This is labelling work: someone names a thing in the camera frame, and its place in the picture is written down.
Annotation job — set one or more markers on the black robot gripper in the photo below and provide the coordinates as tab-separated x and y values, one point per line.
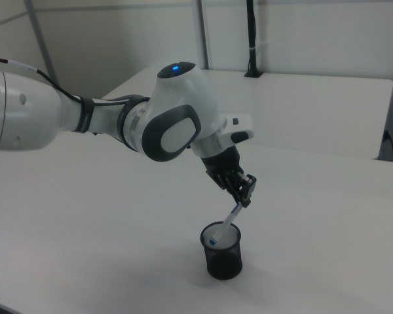
222	165

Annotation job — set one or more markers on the blue and white marker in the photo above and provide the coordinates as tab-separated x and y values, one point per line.
229	220

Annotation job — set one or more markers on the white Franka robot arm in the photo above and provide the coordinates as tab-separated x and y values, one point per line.
170	108

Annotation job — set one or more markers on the black mesh pen cup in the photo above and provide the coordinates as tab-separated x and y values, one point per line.
222	261

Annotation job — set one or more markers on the white side table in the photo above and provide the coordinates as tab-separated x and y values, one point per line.
314	111

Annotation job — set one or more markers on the black camera pole with tie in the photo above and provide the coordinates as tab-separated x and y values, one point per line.
253	39

